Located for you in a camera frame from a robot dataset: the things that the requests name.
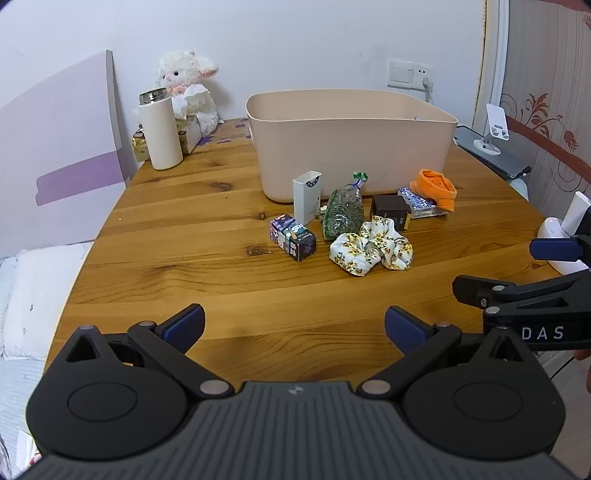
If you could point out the purple patterned mat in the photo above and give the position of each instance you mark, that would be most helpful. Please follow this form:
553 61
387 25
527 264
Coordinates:
231 131

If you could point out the white and purple panel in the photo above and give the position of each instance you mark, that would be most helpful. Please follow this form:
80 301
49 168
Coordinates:
60 152

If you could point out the dark brown box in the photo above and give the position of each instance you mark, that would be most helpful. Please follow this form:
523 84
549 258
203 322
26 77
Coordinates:
390 212

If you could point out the white round object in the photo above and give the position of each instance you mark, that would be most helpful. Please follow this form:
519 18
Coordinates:
519 187

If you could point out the white wall socket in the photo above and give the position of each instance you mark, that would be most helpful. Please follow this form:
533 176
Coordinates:
406 73

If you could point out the white desktop device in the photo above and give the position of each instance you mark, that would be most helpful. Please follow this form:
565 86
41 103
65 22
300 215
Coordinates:
556 228

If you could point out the small purple printed box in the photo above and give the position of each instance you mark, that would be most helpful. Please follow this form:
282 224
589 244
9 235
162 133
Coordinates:
293 237

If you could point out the white plush lamb toy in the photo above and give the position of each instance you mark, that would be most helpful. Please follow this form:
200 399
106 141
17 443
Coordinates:
184 69

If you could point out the grey laptop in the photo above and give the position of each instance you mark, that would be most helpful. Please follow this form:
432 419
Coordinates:
501 159

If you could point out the blue silver foil packet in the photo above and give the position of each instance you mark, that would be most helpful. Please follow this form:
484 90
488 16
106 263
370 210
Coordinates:
422 205

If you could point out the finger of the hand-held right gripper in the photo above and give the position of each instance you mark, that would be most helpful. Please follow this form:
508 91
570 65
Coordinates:
554 249
508 293

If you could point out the white phone stand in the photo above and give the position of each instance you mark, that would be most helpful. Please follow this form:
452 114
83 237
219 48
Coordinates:
496 122

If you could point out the white thermos bottle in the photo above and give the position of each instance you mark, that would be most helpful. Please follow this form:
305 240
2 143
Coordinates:
159 134

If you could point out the light blue bed sheet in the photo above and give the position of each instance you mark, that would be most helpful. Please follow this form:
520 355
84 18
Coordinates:
18 392

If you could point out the white pillow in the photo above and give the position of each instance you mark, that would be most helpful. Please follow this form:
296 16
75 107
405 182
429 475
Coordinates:
41 300

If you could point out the bag of green dried herbs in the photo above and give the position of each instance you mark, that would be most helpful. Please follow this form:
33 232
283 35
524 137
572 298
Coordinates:
342 212

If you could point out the white floral scrunchie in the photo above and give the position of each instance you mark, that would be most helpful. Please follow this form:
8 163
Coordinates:
369 247

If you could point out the beige plastic storage bin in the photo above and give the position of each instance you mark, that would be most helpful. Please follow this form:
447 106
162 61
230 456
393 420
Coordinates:
346 147

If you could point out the small gold box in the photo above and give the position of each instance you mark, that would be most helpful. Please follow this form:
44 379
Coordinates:
140 146

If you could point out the tissue box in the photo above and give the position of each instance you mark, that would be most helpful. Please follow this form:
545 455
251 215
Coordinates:
188 134

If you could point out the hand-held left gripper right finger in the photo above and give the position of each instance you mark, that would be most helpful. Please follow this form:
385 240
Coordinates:
406 326

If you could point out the orange cloth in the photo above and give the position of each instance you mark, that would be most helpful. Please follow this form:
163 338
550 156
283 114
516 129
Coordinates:
436 187

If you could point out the white card box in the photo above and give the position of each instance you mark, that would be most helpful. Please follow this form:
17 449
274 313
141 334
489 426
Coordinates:
305 198

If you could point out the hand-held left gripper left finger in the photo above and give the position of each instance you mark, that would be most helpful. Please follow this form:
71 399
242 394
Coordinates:
184 324

